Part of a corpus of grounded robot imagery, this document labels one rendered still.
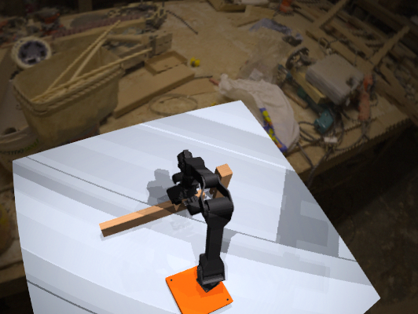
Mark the wooden side rail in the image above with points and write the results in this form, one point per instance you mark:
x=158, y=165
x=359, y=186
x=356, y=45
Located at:
x=140, y=217

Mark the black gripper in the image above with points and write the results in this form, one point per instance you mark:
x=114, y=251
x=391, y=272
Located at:
x=191, y=203

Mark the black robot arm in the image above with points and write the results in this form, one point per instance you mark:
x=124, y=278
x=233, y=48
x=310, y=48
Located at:
x=217, y=213

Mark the brown wooden post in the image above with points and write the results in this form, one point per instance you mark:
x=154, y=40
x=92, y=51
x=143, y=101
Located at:
x=225, y=175

